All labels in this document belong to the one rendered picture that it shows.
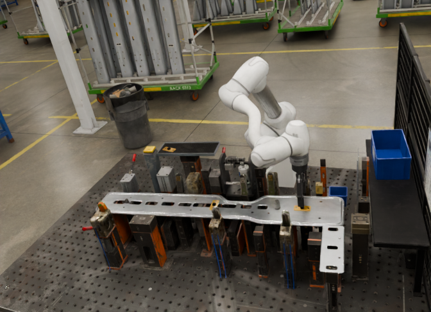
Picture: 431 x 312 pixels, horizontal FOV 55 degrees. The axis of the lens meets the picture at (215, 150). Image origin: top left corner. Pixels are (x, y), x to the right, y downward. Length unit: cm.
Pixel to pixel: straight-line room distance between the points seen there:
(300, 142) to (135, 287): 118
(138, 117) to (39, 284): 285
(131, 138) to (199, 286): 318
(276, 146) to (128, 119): 340
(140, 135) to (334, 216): 346
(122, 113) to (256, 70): 295
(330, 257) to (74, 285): 142
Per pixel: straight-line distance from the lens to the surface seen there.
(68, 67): 583
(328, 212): 214
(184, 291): 227
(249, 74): 228
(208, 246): 240
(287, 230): 198
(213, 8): 997
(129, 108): 497
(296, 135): 187
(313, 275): 214
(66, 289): 256
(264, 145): 182
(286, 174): 277
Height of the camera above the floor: 235
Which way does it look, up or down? 29 degrees down
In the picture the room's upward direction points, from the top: 11 degrees counter-clockwise
